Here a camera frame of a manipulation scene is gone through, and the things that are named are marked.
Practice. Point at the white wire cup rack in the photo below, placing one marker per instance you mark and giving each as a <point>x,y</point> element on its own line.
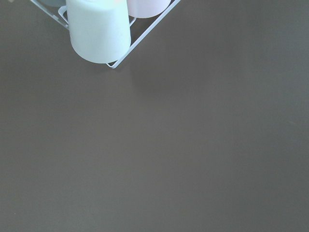
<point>139,28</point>

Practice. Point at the pink plastic cup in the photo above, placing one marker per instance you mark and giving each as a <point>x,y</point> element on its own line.
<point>146,8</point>

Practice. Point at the white plastic cup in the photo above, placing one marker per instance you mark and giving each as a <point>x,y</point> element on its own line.
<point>99,29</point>

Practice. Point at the grey plastic cup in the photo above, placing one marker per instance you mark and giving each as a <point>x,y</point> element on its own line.
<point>54,3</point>

